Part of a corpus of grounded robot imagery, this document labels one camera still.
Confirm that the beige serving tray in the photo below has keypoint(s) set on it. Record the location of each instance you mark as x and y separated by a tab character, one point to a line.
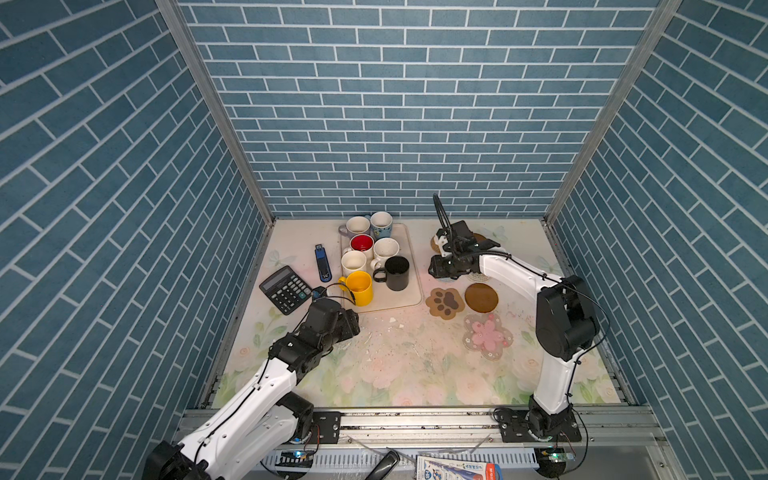
383	297

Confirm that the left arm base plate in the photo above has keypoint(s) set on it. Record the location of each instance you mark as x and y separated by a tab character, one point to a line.
322	427

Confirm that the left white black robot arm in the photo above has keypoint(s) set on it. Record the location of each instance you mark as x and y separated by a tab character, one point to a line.
264	414

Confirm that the light blue floral mug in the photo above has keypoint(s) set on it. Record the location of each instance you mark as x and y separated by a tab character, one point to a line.
381	225

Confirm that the blue stapler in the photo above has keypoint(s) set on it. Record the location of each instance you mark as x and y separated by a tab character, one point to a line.
323	265

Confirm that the red inside mug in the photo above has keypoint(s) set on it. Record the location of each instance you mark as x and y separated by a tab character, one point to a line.
363	243

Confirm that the aluminium front rail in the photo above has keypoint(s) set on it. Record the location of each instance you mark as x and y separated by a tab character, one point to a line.
617	441

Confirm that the black mug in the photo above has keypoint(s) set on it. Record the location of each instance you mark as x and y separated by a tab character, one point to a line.
394	272

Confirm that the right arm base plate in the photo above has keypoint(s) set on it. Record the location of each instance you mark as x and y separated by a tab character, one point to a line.
518	426

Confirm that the brown paw print coaster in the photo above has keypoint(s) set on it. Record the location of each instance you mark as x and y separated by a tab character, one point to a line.
445	303

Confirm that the black handheld device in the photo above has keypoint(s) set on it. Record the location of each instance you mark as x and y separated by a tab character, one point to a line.
385	466

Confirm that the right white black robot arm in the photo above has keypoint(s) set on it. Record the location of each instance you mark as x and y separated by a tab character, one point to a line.
565	321

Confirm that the green circuit board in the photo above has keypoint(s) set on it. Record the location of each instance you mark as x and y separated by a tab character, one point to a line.
302	460

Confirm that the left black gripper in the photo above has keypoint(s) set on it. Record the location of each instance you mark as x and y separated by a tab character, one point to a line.
349	323

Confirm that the white speckled mug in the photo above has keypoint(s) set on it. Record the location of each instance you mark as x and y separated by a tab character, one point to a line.
383	249

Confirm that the yellow mug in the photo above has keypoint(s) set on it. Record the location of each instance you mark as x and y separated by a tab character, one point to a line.
360	285

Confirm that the brown cork round coaster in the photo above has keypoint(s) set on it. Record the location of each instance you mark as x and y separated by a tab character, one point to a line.
481	297

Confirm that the cream white mug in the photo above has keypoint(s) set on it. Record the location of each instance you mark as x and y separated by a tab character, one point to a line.
353	261

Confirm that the blue white printed package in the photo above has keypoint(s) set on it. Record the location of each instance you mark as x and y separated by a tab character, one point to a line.
430	468

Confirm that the white mug grey handle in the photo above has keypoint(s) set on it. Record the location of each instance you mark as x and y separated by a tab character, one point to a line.
356	225

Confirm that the black calculator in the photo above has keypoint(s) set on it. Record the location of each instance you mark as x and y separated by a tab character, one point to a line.
286	290

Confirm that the pink flower coaster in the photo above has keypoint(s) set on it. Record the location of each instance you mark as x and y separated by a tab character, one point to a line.
484	333

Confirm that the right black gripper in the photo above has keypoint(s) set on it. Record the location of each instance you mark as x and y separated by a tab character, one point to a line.
436	269

